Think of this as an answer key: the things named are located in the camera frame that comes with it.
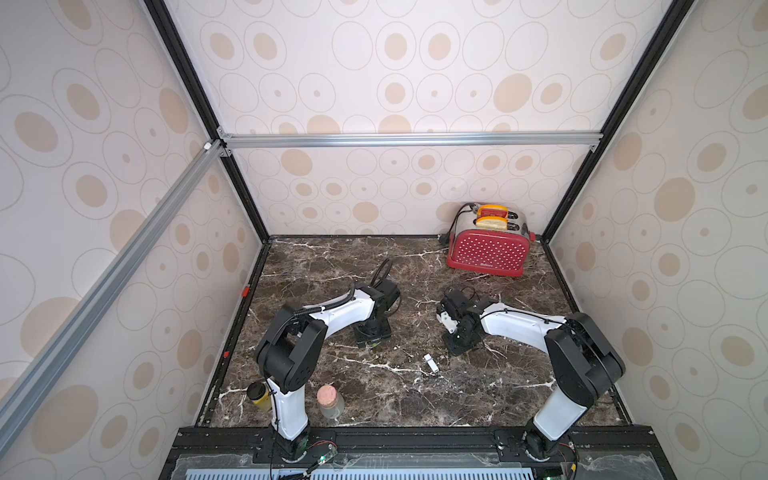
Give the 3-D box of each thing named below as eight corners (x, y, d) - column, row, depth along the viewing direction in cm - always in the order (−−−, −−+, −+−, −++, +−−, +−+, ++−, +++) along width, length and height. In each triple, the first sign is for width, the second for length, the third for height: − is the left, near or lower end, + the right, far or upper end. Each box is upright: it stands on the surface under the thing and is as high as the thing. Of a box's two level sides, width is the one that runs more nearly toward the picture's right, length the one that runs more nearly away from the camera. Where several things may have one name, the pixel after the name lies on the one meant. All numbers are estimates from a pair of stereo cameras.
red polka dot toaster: (445, 270, 112) (455, 227, 95) (448, 241, 122) (458, 197, 105) (514, 280, 109) (537, 237, 92) (511, 250, 119) (532, 206, 102)
